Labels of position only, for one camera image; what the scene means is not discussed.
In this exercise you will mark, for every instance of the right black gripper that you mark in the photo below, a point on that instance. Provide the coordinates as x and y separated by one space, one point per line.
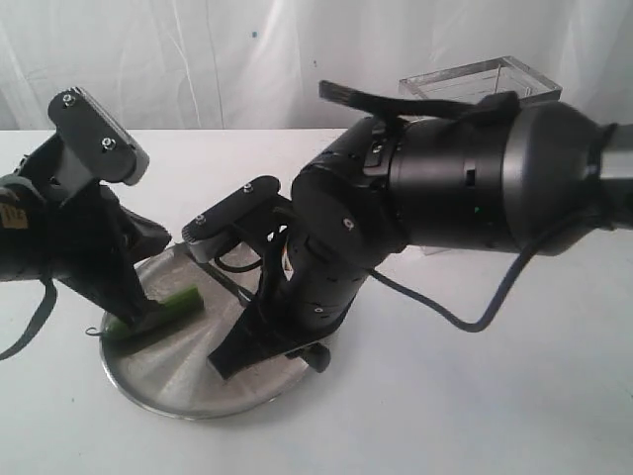
305 291

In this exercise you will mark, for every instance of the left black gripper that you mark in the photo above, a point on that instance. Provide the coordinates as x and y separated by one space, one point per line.
65 226

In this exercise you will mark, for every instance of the black handled knife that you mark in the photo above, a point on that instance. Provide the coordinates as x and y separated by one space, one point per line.
243 295

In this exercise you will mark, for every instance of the green cucumber piece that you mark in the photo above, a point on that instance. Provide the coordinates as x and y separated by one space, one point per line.
179 305

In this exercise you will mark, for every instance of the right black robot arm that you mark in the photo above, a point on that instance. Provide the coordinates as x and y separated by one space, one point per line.
563 176

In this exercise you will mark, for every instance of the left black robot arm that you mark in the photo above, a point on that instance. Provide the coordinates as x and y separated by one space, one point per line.
87 241

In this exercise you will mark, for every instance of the round stainless steel plate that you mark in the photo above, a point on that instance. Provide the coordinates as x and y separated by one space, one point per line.
167 371

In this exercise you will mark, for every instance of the white backdrop curtain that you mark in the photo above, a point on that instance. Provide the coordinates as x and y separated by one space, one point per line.
257 64

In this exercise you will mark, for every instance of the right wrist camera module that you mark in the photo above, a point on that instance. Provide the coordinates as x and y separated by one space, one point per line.
244 216

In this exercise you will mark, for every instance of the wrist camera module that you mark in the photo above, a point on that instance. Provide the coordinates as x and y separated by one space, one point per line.
244 216
103 147

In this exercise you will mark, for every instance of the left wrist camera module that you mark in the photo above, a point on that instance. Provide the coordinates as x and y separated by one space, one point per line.
103 147

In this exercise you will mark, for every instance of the chrome wire utensil holder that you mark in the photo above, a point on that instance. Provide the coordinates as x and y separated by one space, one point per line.
479 84

